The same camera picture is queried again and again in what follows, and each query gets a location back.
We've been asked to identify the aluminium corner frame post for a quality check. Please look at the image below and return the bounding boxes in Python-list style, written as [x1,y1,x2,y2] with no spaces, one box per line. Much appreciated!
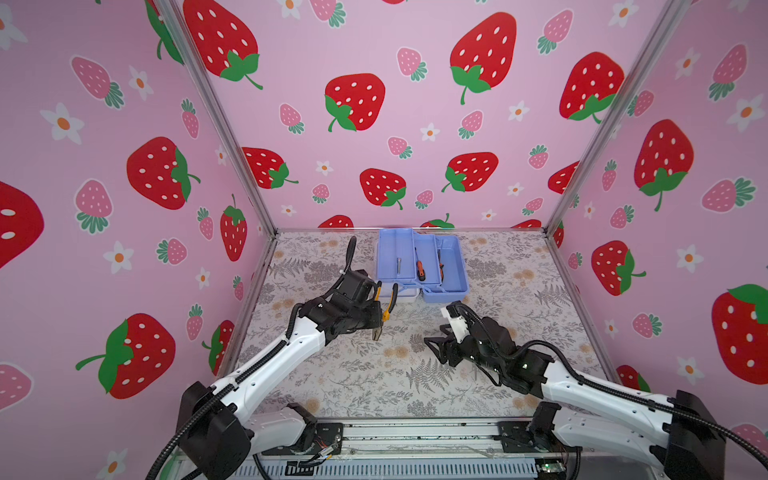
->
[543,0,690,241]
[156,0,278,239]

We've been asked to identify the white lid blue tool box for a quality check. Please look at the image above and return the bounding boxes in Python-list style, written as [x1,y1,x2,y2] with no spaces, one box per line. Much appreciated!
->
[375,228,470,304]

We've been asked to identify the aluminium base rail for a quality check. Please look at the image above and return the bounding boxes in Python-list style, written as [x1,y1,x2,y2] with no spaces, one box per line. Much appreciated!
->
[173,419,679,480]

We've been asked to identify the orange handled pliers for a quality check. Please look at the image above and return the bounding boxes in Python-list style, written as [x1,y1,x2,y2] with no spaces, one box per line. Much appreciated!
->
[437,247,445,282]

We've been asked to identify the aluminium corner frame post right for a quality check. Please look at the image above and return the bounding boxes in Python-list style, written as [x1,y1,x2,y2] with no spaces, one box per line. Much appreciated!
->
[543,0,690,241]

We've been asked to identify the orange screwdriver long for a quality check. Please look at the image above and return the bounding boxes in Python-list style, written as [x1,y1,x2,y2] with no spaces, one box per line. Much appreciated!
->
[416,260,426,282]

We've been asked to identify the yellow handled pliers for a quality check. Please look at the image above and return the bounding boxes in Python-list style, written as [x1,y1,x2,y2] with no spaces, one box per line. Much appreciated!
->
[372,283,399,341]

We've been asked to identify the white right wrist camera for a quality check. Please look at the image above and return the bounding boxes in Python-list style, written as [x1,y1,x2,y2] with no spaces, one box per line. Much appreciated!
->
[440,301,470,344]

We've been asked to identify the aluminium corner frame post left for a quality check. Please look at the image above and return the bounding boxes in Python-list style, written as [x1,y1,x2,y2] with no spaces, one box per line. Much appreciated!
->
[156,0,278,239]

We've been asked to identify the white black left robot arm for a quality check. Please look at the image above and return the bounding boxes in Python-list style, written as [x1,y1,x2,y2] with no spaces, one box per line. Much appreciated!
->
[147,237,389,479]

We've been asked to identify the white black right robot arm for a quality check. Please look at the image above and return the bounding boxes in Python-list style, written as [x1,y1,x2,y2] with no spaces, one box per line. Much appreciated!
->
[424,301,767,479]

